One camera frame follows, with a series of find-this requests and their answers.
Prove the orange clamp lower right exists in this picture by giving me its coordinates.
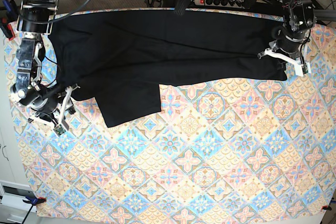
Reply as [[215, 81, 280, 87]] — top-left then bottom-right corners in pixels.
[[322, 206, 332, 211]]

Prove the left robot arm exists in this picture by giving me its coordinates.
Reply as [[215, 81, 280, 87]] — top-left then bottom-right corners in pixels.
[[258, 0, 316, 77]]

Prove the blue clamp lower left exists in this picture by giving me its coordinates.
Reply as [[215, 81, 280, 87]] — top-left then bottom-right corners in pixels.
[[22, 196, 47, 224]]

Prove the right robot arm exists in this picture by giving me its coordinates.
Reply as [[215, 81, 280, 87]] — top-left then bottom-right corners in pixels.
[[10, 0, 78, 136]]

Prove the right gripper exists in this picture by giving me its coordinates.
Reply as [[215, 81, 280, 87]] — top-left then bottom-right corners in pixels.
[[27, 84, 80, 137]]

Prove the black mesh strap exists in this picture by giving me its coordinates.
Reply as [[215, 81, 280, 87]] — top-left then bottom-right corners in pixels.
[[173, 0, 197, 17]]

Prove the patterned tablecloth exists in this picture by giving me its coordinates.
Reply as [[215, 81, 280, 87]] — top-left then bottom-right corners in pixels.
[[1, 25, 335, 223]]

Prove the black T-shirt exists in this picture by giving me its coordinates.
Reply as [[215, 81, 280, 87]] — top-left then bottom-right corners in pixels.
[[48, 9, 287, 127]]

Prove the white cabinet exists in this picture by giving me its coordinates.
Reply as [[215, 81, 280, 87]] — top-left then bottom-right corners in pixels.
[[0, 37, 34, 224]]

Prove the blue clamp upper left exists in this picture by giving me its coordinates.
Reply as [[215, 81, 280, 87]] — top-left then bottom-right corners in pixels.
[[1, 0, 18, 41]]

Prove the white power strip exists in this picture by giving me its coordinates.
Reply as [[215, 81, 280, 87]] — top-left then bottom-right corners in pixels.
[[194, 0, 245, 8]]

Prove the blue clamp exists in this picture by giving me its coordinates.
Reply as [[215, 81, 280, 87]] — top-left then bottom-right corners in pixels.
[[22, 196, 47, 224], [1, 0, 18, 41]]

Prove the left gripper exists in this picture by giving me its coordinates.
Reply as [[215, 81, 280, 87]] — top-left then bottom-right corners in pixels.
[[257, 36, 311, 76]]

